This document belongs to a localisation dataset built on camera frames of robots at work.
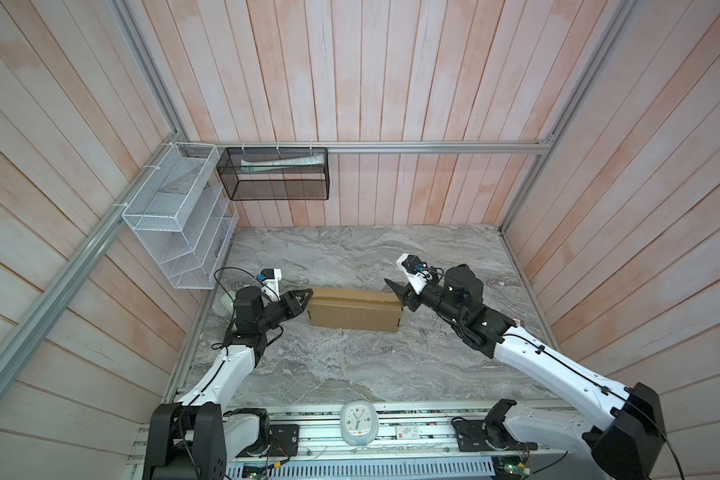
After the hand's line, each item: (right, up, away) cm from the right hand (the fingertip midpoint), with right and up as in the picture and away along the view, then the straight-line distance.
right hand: (394, 270), depth 73 cm
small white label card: (+3, -41, +1) cm, 42 cm away
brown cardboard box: (-8, -12, +9) cm, 17 cm away
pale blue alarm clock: (-9, -39, +1) cm, 40 cm away
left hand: (-22, -8, +9) cm, 26 cm away
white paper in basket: (-42, +31, +16) cm, 55 cm away
